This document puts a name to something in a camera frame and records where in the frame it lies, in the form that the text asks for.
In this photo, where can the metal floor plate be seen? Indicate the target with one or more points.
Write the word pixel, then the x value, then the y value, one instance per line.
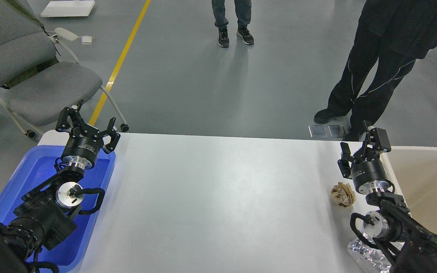
pixel 317 131
pixel 337 131

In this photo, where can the right metal floor plate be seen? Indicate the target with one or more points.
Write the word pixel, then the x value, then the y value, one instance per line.
pixel 337 131

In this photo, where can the small white floor box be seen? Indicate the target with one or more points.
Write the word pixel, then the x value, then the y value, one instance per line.
pixel 86 40

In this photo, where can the left metal floor plate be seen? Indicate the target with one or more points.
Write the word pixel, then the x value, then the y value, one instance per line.
pixel 317 131

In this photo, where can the white flat board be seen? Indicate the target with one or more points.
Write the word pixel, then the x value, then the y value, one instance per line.
pixel 68 8

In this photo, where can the silver foil bag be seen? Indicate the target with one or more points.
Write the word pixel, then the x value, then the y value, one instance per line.
pixel 368 259

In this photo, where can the beige plastic bin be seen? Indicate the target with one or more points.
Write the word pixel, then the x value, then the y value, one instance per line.
pixel 415 169

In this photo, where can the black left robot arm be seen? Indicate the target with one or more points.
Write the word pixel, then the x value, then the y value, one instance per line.
pixel 46 216

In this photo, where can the person in black tracksuit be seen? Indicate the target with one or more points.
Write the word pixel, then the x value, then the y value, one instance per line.
pixel 391 36

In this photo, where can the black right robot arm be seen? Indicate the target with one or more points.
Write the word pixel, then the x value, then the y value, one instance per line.
pixel 407 245

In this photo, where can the grey office chair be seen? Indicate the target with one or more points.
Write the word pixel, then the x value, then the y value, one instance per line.
pixel 39 74

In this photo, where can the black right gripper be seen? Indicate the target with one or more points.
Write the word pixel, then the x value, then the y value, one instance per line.
pixel 370 175

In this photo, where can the crumpled brown paper ball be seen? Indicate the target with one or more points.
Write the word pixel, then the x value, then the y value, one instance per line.
pixel 343 195

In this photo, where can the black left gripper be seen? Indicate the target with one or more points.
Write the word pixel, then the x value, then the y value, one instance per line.
pixel 82 148

